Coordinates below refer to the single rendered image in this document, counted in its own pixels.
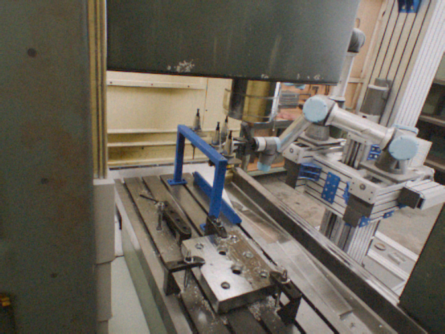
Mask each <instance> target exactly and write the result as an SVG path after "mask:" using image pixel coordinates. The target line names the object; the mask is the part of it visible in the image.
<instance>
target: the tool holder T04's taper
mask: <svg viewBox="0 0 445 334"><path fill-rule="evenodd" d="M232 152H233V138H231V139H228V137H227V138H226V142H225V144H224V148H223V151H222V153H223V154H225V155H232Z"/></svg>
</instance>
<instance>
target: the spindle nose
mask: <svg viewBox="0 0 445 334"><path fill-rule="evenodd" d="M282 84H283V83H280V82H260V81H250V80H230V79H226V81H225V89H224V95H223V101H222V112H223V113H224V114H225V115H226V116H227V117H230V118H232V119H236V120H239V121H245V122H249V123H270V122H272V121H273V120H274V119H275V115H276V113H277V107H278V103H279V96H280V93H281V87H282Z"/></svg>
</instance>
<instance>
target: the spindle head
mask: <svg viewBox="0 0 445 334"><path fill-rule="evenodd" d="M360 2H361V0H106V33H107V71H108V72H128V73H139V74H158V75H169V76H189V77H199V78H219V79H230V80H250V81H260V82H280V83H291V84H311V85H330V86H337V84H338V82H339V79H340V75H341V72H342V68H343V65H344V61H345V57H346V53H347V50H348V46H349V43H350V39H351V35H352V31H353V29H354V24H355V22H356V17H357V14H358V9H359V7H360Z"/></svg>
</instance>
